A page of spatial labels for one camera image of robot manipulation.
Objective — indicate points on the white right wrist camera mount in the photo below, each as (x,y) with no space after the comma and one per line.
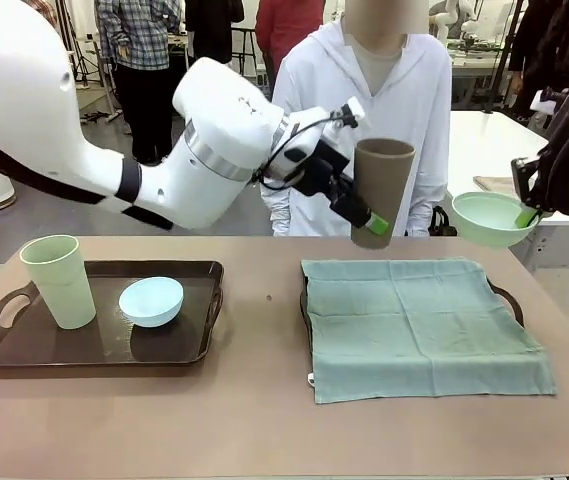
(544,102)

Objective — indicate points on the person in black top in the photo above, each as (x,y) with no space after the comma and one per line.
(214,30)

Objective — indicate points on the white background table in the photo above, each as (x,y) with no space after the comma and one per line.
(484,150)

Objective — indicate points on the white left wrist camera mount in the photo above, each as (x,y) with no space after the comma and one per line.
(354,107)

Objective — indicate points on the person in white hoodie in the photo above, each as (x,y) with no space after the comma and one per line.
(414,100)

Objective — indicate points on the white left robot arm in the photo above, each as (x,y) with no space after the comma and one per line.
(214,150)

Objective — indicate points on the dark brown serving tray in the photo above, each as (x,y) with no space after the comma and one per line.
(114,350)
(304,307)

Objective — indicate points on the light blue bowl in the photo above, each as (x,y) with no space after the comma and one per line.
(149,312)

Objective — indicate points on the black tripod stand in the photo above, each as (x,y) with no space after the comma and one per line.
(89,75)

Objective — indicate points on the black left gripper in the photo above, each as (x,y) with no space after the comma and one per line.
(324,170)

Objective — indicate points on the person in blue plaid shirt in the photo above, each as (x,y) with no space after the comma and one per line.
(139,75)

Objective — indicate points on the tall brown cup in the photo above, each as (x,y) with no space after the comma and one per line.
(389,180)

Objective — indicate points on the person in red top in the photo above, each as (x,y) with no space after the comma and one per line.
(284,30)

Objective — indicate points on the black bag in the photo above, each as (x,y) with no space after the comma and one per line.
(444,222)

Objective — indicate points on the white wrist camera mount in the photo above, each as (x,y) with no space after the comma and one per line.
(544,102)
(354,107)

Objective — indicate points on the teal cloth mat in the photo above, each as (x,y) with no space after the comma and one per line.
(414,325)

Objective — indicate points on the light green bowl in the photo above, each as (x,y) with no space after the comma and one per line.
(484,225)

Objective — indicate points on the tall light green cup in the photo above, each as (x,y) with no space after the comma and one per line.
(64,295)

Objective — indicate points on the person in dark clothes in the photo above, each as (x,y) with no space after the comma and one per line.
(539,50)

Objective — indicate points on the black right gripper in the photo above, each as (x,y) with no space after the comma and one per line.
(561,120)

